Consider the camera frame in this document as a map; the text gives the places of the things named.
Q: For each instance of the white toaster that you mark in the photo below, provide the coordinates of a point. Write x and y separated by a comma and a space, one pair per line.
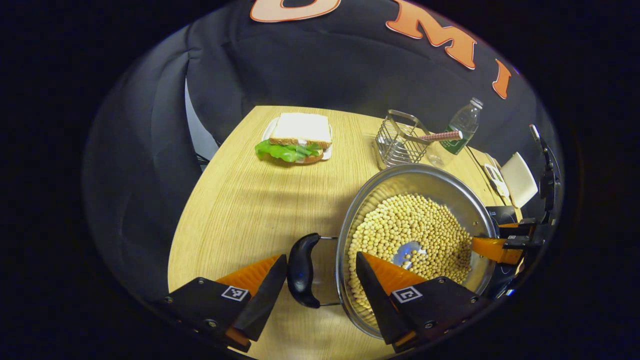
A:
520, 180

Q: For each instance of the white seasoning tray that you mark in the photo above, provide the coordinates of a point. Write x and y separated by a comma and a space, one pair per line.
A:
496, 180

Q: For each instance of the black induction cooktop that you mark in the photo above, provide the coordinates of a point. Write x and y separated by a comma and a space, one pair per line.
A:
502, 215

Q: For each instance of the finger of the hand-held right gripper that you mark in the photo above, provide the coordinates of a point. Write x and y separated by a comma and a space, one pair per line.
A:
495, 249
517, 229

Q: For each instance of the pile of soybeans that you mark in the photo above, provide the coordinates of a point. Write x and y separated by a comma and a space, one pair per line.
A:
400, 220

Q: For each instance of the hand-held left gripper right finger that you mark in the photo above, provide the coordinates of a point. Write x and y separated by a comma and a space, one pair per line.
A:
380, 310

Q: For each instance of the stainless steel pot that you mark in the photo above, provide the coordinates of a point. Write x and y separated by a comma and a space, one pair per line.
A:
440, 180

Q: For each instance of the clear plastic water bottle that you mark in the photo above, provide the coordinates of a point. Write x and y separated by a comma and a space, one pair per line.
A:
462, 125

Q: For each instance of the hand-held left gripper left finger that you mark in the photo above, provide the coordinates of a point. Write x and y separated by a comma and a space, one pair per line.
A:
267, 295

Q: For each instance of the sandwich with lettuce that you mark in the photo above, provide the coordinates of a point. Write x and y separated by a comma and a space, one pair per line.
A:
300, 127

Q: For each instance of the striped stick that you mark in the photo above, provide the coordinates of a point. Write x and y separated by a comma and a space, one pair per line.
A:
440, 135

